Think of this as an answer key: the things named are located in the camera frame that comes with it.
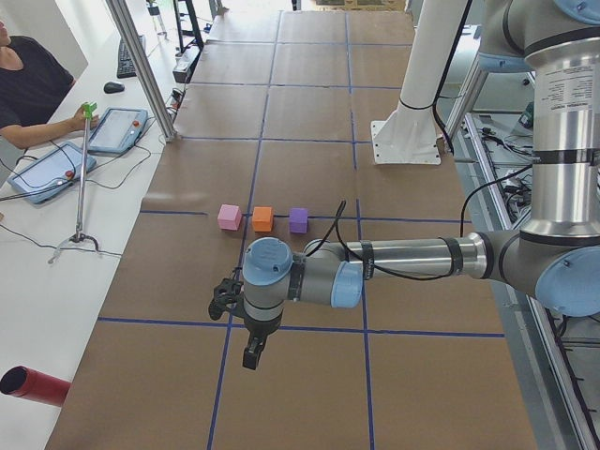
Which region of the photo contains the pink foam cube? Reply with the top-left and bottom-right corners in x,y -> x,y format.
217,203 -> 242,231

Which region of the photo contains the black computer mouse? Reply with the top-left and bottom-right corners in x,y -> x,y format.
103,82 -> 125,94

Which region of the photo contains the red cardboard tube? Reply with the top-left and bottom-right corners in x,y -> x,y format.
1,366 -> 71,407

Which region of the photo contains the blue teach pendant tablet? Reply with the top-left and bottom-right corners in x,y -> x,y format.
88,108 -> 148,156

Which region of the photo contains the green handled reacher grabber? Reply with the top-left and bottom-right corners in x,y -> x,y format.
48,102 -> 99,264

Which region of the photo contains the person's hand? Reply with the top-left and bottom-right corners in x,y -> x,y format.
69,107 -> 99,131

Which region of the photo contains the brown paper table cover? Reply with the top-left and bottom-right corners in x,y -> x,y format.
48,11 -> 536,449

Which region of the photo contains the seated person in black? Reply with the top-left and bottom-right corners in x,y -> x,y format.
1,25 -> 85,149

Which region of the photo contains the black keyboard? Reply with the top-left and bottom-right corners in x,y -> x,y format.
116,38 -> 137,79

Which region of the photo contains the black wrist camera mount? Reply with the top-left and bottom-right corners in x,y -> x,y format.
208,278 -> 245,321

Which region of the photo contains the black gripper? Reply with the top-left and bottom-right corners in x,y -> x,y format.
242,313 -> 282,369

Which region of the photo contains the purple foam cube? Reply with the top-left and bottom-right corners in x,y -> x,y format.
289,207 -> 308,234

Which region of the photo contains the orange foam cube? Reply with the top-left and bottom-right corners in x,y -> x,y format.
252,206 -> 274,233

